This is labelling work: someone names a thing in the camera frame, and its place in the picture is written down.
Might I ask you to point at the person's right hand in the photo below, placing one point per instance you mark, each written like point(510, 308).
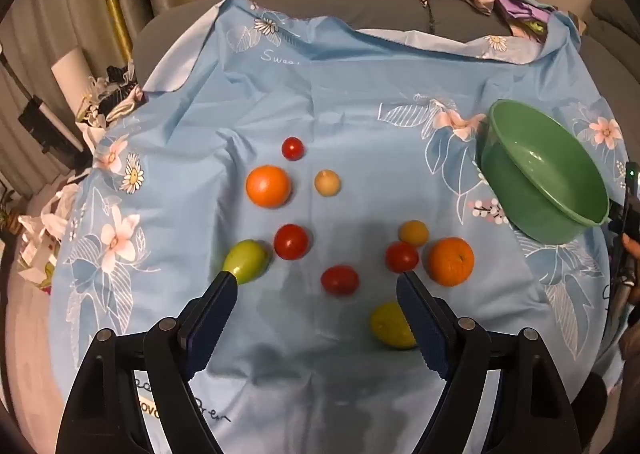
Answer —
point(632, 256)

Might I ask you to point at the grey cushion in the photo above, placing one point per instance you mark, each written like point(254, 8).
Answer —
point(617, 18)

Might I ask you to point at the tan round fruit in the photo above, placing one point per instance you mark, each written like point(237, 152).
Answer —
point(413, 232)

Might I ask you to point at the green plastic bowl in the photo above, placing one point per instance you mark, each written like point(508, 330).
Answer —
point(542, 178)

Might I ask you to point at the small beige round fruit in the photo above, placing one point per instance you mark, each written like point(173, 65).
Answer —
point(327, 183)

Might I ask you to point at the purple garment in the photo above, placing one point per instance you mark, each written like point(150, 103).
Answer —
point(522, 11)

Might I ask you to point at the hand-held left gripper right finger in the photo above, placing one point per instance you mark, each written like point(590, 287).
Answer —
point(417, 319)

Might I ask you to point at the white cylinder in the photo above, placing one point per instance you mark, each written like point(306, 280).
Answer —
point(74, 81)

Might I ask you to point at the blue floral bed sheet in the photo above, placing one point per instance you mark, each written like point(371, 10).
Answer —
point(340, 98)

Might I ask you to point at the black and white cloth heap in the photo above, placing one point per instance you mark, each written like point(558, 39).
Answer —
point(112, 96)

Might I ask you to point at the orange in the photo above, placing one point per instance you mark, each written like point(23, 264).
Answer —
point(268, 186)
point(450, 262)

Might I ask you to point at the small red tomato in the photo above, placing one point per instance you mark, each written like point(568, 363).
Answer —
point(292, 148)

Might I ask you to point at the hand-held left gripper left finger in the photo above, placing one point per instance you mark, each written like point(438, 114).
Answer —
point(212, 321)

